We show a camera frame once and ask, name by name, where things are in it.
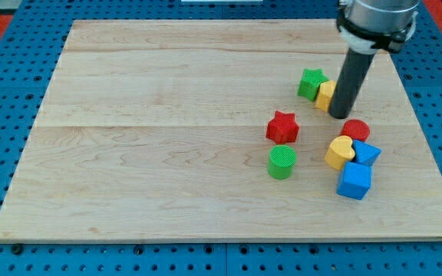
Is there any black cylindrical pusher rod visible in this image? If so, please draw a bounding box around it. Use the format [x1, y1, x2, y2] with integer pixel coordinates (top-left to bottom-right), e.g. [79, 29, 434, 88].
[328, 48, 374, 119]

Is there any yellow hexagon block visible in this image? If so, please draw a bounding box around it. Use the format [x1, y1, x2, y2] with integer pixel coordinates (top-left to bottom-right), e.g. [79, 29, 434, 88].
[315, 80, 337, 112]

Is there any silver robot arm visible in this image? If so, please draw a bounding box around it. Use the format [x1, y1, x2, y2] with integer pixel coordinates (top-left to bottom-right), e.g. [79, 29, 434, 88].
[328, 0, 420, 119]

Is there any green star block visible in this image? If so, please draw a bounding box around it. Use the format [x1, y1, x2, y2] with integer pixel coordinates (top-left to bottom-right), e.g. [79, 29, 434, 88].
[297, 68, 328, 101]

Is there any red star block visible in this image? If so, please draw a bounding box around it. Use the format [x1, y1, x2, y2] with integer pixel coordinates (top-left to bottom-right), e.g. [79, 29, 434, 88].
[266, 110, 299, 145]

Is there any red cylinder block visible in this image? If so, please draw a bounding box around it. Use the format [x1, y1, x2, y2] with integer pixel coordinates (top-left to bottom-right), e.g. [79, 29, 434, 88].
[340, 119, 371, 142]

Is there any yellow heart block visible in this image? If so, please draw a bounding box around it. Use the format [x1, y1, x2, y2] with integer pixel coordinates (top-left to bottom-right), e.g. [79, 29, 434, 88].
[324, 136, 356, 170]

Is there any blue triangle block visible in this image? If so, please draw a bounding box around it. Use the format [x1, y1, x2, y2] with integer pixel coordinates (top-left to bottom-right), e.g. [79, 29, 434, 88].
[352, 140, 381, 166]

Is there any blue cube block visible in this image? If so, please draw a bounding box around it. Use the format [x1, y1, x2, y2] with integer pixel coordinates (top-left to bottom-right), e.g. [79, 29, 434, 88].
[336, 162, 372, 200]

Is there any green cylinder block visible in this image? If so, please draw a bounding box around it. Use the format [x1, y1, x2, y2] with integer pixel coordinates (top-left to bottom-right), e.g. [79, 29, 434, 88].
[267, 145, 297, 180]

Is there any wooden board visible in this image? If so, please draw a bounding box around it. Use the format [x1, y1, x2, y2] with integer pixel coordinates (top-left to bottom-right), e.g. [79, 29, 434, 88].
[0, 19, 442, 244]

